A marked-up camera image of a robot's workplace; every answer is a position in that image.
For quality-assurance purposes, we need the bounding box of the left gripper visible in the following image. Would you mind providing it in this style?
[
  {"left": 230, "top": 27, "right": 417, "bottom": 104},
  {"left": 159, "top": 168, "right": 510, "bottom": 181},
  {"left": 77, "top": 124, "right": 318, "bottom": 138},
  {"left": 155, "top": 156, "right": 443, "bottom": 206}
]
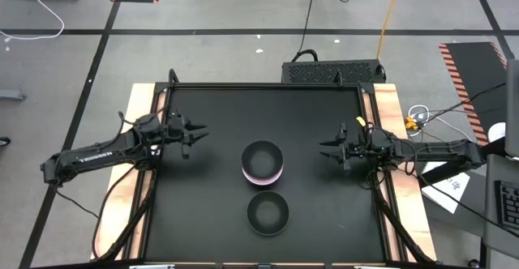
[{"left": 163, "top": 112, "right": 210, "bottom": 160}]

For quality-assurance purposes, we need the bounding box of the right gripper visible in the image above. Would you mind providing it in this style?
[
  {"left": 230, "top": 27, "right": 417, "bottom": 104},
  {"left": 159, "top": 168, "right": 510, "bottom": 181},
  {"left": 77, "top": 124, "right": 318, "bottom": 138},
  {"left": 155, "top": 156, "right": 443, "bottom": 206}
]
[{"left": 319, "top": 122, "right": 380, "bottom": 172}]

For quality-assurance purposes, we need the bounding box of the pink bowl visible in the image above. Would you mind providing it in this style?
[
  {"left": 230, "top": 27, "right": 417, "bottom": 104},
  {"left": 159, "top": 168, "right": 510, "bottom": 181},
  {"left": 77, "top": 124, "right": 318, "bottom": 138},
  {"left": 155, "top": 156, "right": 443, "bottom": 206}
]
[{"left": 242, "top": 164, "right": 285, "bottom": 183}]

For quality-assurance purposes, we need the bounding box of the black bowl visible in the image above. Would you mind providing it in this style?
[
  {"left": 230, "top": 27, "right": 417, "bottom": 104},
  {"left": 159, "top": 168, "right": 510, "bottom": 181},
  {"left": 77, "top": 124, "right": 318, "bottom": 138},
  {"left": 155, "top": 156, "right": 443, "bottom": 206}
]
[{"left": 247, "top": 190, "right": 290, "bottom": 237}]

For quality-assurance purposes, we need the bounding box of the wooden table board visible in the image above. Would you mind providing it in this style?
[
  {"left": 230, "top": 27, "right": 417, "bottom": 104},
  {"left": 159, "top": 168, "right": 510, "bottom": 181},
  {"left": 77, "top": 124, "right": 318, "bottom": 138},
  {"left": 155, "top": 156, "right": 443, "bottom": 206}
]
[{"left": 91, "top": 83, "right": 438, "bottom": 262}]

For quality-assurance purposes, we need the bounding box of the black perforated computer case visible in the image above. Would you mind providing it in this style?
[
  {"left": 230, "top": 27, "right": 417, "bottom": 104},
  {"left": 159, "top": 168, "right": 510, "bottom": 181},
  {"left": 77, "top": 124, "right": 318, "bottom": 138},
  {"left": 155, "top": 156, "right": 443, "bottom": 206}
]
[{"left": 281, "top": 58, "right": 387, "bottom": 85}]

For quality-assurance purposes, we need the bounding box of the white paper sheet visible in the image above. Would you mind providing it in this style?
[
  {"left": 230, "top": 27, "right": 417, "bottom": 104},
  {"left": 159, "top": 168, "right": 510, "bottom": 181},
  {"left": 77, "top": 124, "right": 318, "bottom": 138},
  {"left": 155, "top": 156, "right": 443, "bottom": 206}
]
[{"left": 420, "top": 160, "right": 471, "bottom": 216}]

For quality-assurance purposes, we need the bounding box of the white cup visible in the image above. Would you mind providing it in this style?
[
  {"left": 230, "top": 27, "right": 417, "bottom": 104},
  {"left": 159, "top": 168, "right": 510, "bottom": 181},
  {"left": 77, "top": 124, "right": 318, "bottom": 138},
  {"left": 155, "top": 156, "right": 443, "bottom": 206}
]
[{"left": 487, "top": 122, "right": 508, "bottom": 143}]

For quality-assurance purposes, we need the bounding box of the grey desk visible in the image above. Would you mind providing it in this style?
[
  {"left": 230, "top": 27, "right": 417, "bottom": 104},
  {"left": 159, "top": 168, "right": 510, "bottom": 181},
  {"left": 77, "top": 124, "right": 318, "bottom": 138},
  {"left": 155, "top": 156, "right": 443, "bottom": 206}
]
[{"left": 481, "top": 153, "right": 519, "bottom": 258}]

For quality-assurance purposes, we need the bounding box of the black keyboard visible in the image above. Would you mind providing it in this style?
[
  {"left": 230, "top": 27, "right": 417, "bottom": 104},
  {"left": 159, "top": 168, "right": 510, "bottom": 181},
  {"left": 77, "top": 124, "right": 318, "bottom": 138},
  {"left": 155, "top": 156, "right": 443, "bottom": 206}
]
[{"left": 494, "top": 179, "right": 519, "bottom": 233}]

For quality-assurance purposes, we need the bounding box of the grey monitor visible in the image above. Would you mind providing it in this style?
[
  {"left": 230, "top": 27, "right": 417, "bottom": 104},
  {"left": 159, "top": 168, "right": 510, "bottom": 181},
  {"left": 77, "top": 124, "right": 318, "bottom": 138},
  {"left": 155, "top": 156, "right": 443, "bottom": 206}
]
[{"left": 504, "top": 58, "right": 519, "bottom": 159}]

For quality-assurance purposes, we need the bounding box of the grey furniture foot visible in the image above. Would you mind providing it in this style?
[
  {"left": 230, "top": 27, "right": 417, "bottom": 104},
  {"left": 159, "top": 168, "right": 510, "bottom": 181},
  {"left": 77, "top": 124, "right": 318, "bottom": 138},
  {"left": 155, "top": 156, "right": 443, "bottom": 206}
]
[{"left": 0, "top": 89, "right": 28, "bottom": 102}]

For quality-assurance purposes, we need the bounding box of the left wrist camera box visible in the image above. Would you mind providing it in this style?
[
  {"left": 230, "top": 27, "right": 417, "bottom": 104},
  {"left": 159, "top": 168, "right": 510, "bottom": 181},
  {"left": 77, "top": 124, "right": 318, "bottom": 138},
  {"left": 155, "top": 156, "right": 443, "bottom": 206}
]
[{"left": 166, "top": 113, "right": 187, "bottom": 131}]

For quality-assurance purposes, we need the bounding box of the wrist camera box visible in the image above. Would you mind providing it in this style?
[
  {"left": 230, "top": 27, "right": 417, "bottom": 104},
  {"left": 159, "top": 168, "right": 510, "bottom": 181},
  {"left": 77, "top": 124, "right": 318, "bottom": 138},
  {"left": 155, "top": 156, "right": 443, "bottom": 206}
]
[
  {"left": 358, "top": 130, "right": 379, "bottom": 147},
  {"left": 166, "top": 113, "right": 187, "bottom": 131}
]

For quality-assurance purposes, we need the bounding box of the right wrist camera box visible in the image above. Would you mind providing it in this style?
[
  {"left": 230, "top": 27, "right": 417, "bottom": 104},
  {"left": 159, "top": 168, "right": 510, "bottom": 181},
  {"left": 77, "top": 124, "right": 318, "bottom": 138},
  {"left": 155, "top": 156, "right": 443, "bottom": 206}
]
[{"left": 358, "top": 130, "right": 379, "bottom": 147}]

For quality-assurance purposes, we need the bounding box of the black table frame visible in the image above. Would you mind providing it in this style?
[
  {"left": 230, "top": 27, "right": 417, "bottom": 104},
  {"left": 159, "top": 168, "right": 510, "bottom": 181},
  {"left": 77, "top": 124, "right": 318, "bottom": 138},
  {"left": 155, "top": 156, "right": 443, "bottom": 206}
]
[{"left": 95, "top": 68, "right": 437, "bottom": 269}]

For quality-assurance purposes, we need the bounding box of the white looped cable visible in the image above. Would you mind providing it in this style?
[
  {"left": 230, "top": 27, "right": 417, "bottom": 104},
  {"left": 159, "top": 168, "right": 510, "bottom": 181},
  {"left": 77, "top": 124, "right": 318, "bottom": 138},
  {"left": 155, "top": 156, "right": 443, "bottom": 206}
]
[{"left": 406, "top": 104, "right": 474, "bottom": 141}]

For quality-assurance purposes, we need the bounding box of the black computer cable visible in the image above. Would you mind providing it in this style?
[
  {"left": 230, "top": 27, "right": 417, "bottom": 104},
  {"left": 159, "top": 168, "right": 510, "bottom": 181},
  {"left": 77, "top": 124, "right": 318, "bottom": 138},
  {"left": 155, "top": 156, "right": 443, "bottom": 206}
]
[{"left": 292, "top": 0, "right": 321, "bottom": 63}]

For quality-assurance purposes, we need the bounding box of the dark arm cable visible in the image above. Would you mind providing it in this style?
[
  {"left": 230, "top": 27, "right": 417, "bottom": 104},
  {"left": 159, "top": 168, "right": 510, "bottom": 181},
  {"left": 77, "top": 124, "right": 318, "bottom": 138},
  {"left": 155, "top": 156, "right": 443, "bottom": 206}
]
[{"left": 91, "top": 162, "right": 139, "bottom": 260}]

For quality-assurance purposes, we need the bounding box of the black desk cable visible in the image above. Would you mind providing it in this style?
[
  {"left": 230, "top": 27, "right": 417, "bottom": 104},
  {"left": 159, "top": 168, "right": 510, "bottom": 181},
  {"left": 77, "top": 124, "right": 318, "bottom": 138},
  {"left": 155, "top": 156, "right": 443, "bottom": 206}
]
[{"left": 420, "top": 82, "right": 508, "bottom": 125}]

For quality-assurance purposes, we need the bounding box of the thick yellow cable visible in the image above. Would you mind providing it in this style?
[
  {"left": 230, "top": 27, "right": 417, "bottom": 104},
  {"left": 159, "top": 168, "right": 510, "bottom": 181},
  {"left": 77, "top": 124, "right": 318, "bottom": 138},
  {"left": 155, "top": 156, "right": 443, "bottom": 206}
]
[{"left": 375, "top": 0, "right": 405, "bottom": 60}]

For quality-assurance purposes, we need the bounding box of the white floor cable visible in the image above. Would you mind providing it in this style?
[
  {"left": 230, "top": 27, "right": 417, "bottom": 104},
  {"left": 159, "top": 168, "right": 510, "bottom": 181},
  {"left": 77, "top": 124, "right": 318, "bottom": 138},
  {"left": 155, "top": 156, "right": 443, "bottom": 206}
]
[{"left": 0, "top": 0, "right": 66, "bottom": 41}]

